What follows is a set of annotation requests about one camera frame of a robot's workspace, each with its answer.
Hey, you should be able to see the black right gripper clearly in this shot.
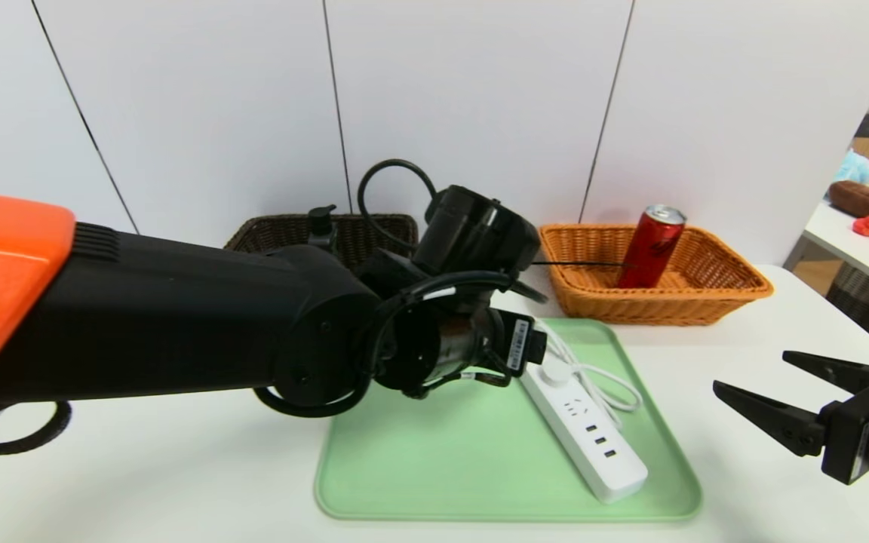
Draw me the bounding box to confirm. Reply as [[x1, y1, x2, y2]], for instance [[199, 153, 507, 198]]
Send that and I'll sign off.
[[712, 350, 869, 486]]

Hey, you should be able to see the red soda can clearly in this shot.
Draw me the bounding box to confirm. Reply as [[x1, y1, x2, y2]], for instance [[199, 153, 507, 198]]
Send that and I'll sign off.
[[616, 204, 688, 290]]

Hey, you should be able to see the white power strip with cord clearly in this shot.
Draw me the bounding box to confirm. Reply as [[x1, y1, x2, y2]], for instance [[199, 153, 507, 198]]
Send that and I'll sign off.
[[519, 324, 649, 505]]

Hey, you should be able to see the dark green pump bottle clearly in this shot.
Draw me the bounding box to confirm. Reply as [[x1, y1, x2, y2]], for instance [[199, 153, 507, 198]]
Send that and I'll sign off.
[[306, 205, 339, 253]]

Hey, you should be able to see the orange wicker basket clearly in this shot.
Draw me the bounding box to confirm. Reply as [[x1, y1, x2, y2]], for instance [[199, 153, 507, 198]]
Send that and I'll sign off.
[[539, 223, 775, 327]]

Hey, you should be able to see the dark brown wicker basket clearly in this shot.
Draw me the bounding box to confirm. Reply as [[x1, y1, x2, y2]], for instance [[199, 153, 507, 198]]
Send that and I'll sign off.
[[223, 213, 422, 265]]

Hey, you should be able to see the white side table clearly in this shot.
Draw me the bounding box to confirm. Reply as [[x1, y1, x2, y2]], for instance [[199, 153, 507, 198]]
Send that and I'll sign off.
[[803, 198, 869, 293]]

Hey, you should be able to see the brown plush toy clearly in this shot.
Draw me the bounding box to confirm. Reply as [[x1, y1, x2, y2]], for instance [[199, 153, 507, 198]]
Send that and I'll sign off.
[[829, 181, 869, 220]]

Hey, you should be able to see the light green plastic tray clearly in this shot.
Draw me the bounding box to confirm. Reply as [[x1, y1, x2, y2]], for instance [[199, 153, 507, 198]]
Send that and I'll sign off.
[[315, 317, 703, 523]]

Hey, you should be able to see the black braided cable sleeve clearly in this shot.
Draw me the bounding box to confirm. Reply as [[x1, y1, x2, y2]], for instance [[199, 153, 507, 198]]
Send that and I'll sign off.
[[0, 400, 74, 456]]

